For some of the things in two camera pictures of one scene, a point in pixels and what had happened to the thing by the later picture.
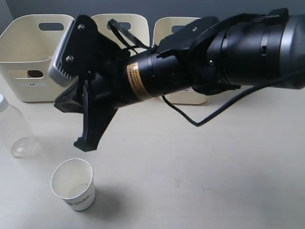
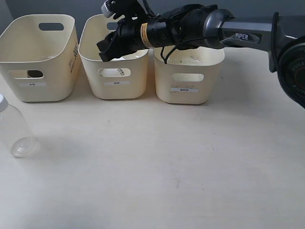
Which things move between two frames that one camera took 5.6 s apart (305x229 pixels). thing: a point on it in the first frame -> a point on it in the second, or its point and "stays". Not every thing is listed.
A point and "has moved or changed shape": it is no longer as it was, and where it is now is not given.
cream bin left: x=27 y=47 stays
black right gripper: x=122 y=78 -> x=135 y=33
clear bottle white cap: x=15 y=132 stays
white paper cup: x=73 y=181 has moved or changed shape
